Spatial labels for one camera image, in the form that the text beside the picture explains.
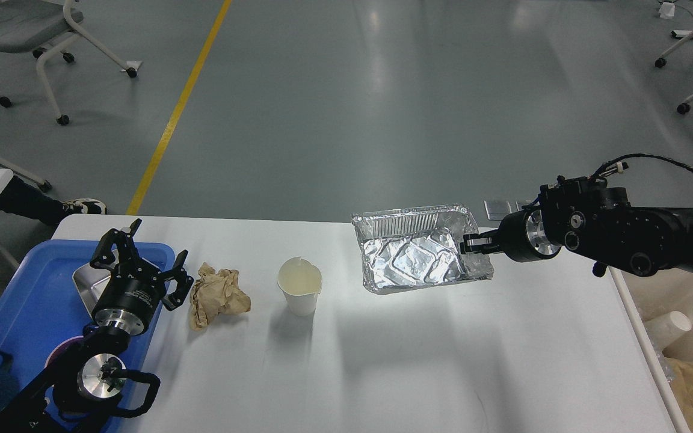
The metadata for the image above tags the white paper cup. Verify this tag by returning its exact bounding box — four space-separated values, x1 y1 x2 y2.
277 257 322 317

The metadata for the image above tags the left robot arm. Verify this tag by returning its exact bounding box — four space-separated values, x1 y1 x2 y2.
0 219 194 432

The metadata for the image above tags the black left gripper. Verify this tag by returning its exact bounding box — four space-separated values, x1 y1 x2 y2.
89 218 194 336

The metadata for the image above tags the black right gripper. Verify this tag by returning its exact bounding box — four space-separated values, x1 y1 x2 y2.
460 209 561 263

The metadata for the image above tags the stainless steel rectangular tray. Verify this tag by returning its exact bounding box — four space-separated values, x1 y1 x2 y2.
72 263 112 318

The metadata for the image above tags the aluminium foil container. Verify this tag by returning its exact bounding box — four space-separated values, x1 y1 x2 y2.
350 204 493 295

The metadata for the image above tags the white power adapter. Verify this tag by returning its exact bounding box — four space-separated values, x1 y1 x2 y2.
658 1 676 20

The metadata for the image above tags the blue plastic tray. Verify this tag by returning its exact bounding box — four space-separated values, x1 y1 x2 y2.
0 239 175 387

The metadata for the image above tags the white chair base right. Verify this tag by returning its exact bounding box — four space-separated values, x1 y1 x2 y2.
653 0 693 115

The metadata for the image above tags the floor socket plate left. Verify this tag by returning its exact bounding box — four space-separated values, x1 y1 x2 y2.
484 200 516 221

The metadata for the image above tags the small white cup in bin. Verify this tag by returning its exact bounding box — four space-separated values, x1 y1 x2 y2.
644 310 693 352

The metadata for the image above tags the pink HOME mug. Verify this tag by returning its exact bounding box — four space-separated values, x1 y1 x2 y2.
44 336 84 368

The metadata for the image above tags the grey office chair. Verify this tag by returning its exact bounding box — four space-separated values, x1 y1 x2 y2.
0 1 138 126

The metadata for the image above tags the beige plastic bin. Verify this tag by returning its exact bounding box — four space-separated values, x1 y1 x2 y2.
609 268 693 432

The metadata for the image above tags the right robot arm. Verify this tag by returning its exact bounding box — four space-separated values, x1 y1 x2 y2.
459 154 693 277

